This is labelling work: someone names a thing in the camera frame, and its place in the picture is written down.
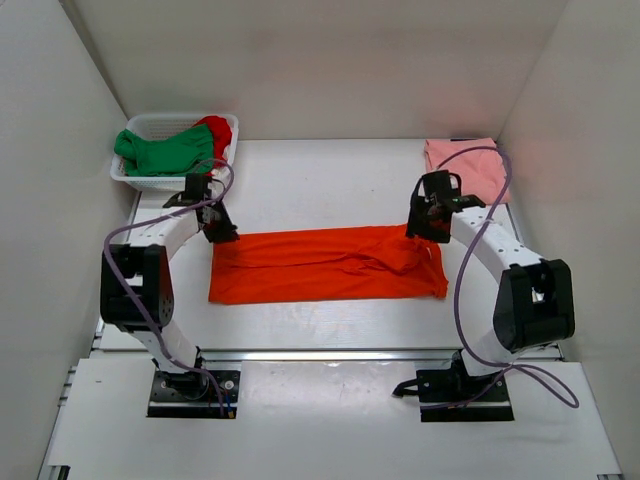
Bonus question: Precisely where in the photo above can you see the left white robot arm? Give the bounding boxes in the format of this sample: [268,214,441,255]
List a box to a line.
[100,174,238,398]

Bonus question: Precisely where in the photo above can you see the white plastic basket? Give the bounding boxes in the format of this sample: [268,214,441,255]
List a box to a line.
[111,112,239,191]

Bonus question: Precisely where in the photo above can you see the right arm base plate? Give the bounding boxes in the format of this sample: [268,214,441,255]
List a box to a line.
[392,351,515,423]

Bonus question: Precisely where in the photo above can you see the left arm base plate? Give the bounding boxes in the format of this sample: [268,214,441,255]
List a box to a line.
[147,360,241,420]

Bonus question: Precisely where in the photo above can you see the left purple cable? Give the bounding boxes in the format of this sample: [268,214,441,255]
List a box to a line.
[102,158,236,419]

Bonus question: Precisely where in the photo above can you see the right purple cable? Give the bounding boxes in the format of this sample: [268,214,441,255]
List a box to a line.
[419,146,581,411]

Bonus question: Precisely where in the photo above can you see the orange t-shirt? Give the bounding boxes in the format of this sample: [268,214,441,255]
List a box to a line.
[208,225,448,305]

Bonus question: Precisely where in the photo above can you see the pink folded t-shirt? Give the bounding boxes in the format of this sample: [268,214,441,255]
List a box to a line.
[424,138,506,204]

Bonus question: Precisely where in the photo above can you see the green t-shirt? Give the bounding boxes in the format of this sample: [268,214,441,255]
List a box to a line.
[114,125,214,177]

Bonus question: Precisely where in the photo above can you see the red t-shirt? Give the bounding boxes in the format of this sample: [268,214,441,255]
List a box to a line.
[189,115,233,176]

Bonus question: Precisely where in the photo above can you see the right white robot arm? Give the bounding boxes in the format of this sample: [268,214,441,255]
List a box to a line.
[406,170,575,401]

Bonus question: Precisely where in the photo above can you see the purple cable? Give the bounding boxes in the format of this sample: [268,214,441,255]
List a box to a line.
[102,158,236,419]
[419,146,581,411]

